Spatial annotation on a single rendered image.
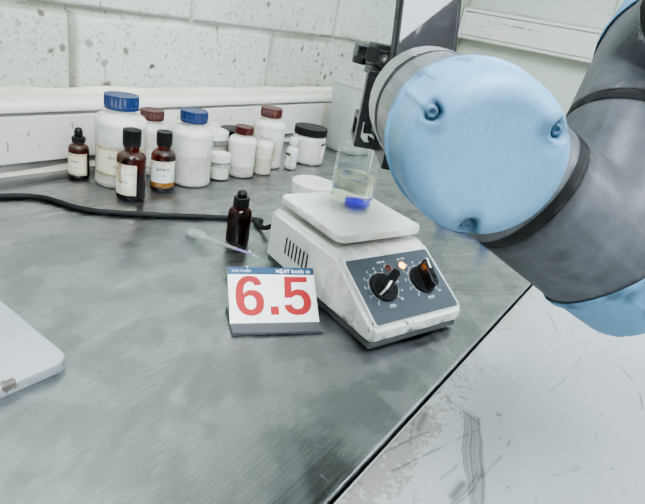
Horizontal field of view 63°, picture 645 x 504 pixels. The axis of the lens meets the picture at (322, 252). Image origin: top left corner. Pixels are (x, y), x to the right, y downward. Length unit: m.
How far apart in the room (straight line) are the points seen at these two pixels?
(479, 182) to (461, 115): 0.03
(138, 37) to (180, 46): 0.09
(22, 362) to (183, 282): 0.19
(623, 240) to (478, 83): 0.12
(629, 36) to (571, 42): 1.54
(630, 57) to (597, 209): 0.11
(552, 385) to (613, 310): 0.26
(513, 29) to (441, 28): 1.54
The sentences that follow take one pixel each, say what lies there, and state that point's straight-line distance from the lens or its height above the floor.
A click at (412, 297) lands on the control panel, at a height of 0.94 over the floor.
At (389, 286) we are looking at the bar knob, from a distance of 0.51.
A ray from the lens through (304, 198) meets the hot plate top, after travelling 0.61.
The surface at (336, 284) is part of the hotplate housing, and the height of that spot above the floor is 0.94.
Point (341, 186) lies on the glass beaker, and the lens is 0.58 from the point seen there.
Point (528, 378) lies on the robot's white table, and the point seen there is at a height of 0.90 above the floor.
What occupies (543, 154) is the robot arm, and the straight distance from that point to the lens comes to 0.24.
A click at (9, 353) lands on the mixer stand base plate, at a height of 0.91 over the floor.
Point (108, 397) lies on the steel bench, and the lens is 0.44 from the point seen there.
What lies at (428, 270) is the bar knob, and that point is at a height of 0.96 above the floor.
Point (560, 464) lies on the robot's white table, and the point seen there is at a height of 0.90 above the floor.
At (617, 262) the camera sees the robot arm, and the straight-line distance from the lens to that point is 0.30.
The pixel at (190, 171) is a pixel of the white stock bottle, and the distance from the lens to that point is 0.84.
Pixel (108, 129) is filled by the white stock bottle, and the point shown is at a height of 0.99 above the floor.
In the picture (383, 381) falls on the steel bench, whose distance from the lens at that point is 0.48.
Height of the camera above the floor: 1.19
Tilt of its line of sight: 24 degrees down
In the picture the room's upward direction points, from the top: 11 degrees clockwise
